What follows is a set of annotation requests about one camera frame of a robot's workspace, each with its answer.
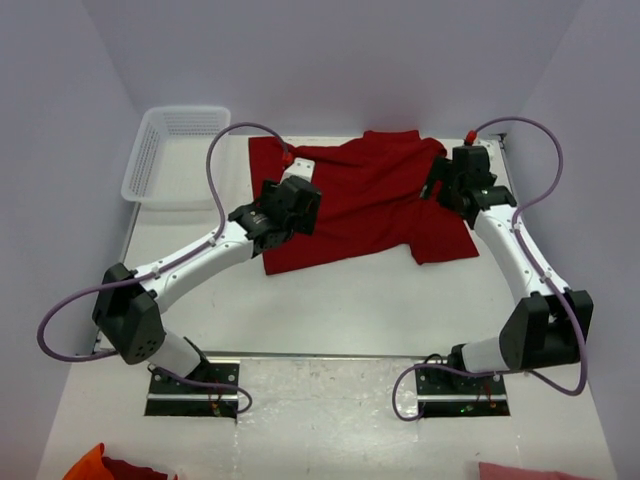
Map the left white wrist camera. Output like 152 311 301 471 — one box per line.
280 151 316 183

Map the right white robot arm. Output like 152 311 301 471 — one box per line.
421 145 593 393

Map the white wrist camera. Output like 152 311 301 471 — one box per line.
280 151 316 183
463 130 500 161

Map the dark red folded cloth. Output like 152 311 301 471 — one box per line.
102 457 179 480

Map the pink folded cloth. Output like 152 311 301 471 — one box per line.
478 462 576 480

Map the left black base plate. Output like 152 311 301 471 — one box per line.
144 360 240 419

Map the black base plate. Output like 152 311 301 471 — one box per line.
144 360 240 419
415 368 511 419

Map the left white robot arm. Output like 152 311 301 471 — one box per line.
92 176 322 393

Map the white plastic mesh basket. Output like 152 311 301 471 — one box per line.
121 105 231 211

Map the orange folded cloth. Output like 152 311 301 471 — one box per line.
63 443 114 480

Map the red t shirt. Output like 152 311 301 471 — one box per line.
248 130 479 275

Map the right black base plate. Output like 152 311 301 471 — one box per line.
415 368 511 419

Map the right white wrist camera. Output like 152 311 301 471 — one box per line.
463 130 500 161

